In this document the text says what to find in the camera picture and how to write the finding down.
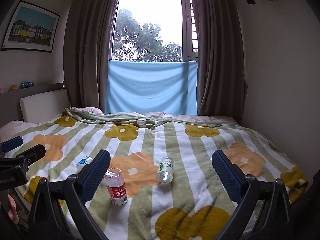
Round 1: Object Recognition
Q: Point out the person's left hand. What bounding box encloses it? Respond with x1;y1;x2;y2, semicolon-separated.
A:
8;195;19;224

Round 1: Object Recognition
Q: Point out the dark headboard shelf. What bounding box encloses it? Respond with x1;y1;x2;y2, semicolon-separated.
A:
0;83;63;127

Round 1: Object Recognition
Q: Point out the white padded headboard cushion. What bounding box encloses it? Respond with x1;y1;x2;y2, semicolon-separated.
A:
20;89;70;123

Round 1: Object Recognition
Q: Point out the orange item on shelf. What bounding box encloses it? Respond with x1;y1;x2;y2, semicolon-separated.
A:
9;85;18;92

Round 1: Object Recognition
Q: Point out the blue bottle on shelf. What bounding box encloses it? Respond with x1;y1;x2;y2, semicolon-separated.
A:
20;81;35;89

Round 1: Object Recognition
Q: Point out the striped floral fleece blanket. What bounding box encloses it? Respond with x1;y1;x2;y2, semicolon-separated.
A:
1;107;308;239

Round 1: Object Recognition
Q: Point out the framed city picture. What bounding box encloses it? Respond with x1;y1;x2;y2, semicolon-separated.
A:
1;1;60;53

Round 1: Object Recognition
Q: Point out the right brown curtain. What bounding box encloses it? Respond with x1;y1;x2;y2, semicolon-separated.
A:
193;0;246;123

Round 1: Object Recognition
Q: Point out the brown curtain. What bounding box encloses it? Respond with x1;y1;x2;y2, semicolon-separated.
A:
63;0;119;110
193;0;246;123

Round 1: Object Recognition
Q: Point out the left brown curtain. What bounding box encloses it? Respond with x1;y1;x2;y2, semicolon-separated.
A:
63;0;119;110

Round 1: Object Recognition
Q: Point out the light blue hanging cloth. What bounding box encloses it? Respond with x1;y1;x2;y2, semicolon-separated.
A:
104;60;197;115

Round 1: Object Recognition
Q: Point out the window frame with glass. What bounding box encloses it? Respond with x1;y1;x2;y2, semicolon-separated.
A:
111;0;198;62

